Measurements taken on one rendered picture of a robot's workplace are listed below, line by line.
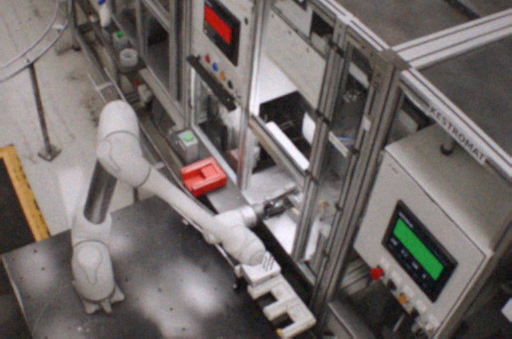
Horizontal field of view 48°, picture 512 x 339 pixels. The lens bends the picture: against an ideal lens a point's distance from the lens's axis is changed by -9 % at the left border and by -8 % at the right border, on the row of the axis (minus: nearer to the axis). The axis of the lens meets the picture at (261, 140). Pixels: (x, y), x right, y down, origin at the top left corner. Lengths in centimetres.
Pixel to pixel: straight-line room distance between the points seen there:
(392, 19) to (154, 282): 151
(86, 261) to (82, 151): 180
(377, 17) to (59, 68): 341
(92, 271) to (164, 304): 36
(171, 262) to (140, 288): 19
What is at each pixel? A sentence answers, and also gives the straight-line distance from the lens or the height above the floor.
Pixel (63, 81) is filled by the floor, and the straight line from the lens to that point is 468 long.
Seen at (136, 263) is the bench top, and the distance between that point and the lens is 270.
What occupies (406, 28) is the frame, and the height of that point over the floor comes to 201.
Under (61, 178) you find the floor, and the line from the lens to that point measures 398.
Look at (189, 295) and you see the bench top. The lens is 261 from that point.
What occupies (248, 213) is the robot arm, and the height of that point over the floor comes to 105.
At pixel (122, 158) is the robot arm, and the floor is 148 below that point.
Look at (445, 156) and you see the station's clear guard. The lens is 154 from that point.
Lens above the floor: 293
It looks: 45 degrees down
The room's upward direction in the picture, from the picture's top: 7 degrees clockwise
